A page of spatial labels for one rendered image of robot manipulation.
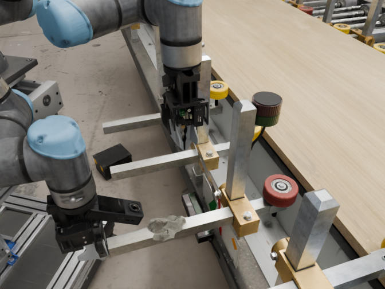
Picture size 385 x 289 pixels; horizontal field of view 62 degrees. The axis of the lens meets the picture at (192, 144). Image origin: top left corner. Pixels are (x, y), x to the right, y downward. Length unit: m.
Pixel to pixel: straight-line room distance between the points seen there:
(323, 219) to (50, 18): 0.48
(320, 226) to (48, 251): 1.30
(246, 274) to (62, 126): 0.58
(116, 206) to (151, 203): 1.29
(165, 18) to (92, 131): 2.06
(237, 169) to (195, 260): 1.04
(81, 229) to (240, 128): 0.36
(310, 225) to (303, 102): 0.69
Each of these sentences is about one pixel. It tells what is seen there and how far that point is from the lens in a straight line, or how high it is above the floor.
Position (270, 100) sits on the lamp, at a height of 1.13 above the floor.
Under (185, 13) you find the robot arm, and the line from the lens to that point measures 0.55.
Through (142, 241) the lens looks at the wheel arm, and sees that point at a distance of 0.74.
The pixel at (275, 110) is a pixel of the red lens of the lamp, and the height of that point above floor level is 1.12.
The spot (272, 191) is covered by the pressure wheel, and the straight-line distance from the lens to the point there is 0.78.
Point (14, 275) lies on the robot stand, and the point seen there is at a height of 0.21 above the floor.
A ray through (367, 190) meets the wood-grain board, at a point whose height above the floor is 0.90.
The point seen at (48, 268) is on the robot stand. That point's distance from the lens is 1.56.
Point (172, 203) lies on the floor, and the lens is 1.93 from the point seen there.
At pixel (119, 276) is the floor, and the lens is 1.70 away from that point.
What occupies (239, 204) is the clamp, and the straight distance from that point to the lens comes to 0.78.
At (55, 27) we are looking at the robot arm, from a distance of 0.54.
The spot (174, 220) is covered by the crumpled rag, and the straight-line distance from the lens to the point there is 0.75.
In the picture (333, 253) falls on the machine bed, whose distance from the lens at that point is 0.90.
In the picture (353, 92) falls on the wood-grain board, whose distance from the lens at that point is 1.26.
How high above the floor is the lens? 1.46
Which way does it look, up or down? 39 degrees down
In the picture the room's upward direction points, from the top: straight up
